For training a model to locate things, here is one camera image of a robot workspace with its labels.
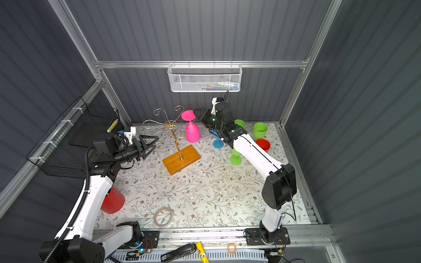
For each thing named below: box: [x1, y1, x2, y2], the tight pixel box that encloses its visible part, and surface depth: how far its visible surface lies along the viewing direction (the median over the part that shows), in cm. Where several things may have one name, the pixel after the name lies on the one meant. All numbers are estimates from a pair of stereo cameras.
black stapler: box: [160, 243, 197, 263], surface depth 68 cm
